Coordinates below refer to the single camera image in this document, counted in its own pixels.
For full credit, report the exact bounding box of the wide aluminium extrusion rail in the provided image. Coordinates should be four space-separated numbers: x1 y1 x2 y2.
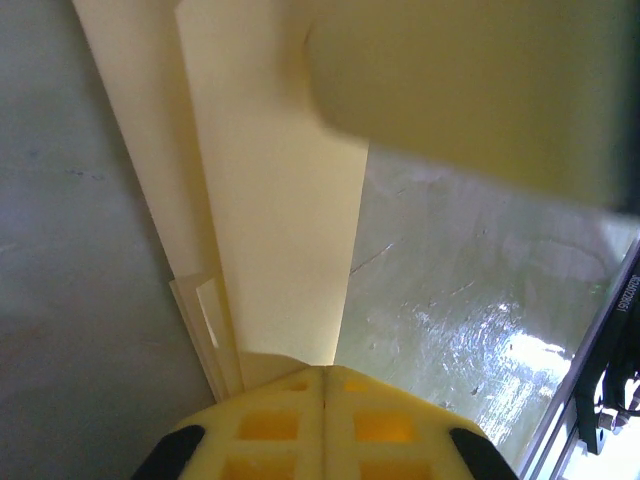
517 234 640 480

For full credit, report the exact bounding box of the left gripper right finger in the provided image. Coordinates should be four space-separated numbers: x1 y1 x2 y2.
323 364 520 480

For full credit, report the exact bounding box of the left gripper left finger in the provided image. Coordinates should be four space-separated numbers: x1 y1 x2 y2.
130 367 327 480

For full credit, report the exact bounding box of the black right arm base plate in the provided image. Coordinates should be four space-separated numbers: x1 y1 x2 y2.
573 359 640 457

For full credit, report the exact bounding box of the pale yellow paper sheet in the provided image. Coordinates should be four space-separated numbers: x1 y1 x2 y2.
69 0 371 404

